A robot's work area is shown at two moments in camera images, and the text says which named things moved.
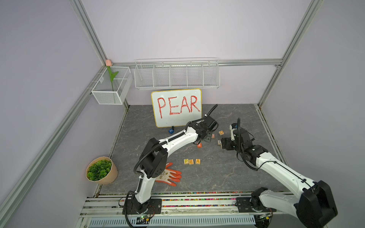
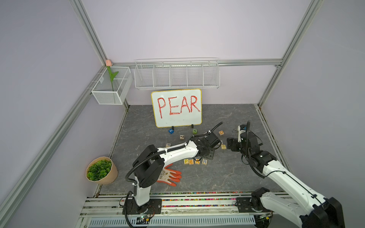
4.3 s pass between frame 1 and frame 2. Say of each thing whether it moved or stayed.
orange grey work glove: stayed
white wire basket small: stayed
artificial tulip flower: stayed
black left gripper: moved
